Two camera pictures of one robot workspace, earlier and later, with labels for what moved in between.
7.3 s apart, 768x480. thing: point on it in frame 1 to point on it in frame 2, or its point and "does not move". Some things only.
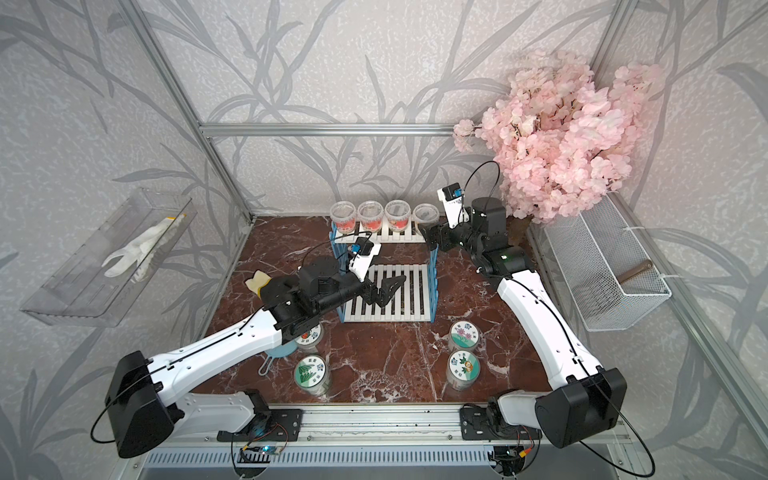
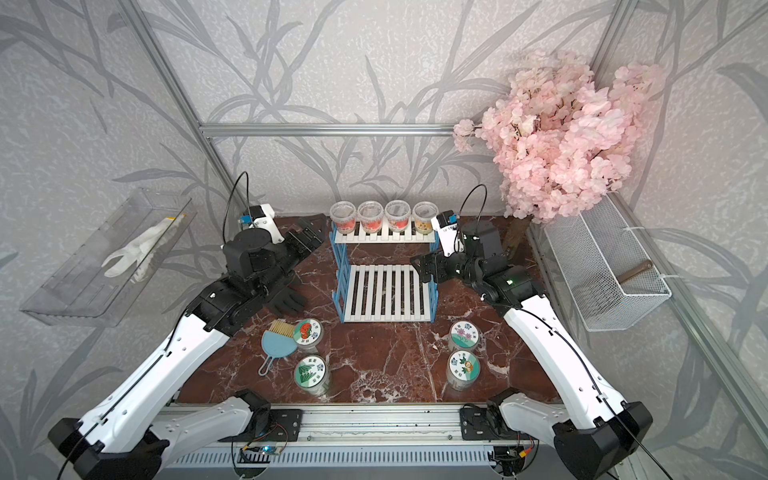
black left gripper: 381,298 to 303,247
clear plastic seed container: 398,212 does not move
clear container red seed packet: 343,214 does not move
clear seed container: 425,215 does not move
